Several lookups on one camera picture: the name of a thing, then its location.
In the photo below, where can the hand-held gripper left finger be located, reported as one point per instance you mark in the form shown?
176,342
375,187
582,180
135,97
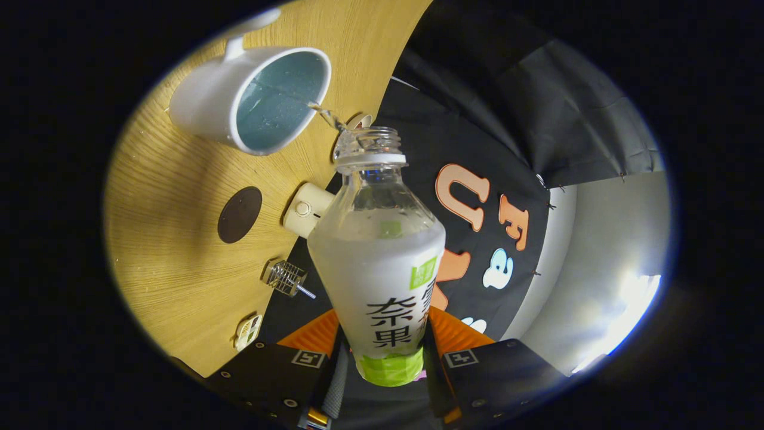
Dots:
268,373

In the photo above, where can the small white oval plate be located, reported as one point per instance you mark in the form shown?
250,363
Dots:
361,118

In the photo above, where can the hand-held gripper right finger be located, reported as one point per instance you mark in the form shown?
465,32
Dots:
507,376

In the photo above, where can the clear juice bottle white label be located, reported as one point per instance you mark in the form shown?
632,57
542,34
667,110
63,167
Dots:
376,280

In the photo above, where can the small white divided sauce dish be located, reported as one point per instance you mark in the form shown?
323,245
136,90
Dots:
248,333

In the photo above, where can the white toaster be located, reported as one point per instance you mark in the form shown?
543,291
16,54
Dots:
304,212

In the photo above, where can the white cup with blue inside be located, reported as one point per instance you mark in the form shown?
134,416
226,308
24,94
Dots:
209,101

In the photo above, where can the dark brown round coaster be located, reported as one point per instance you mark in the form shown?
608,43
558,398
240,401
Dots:
240,215

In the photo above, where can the black backdrop cloth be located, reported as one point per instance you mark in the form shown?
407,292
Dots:
567,119

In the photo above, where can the wooden table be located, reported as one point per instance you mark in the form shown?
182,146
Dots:
167,239

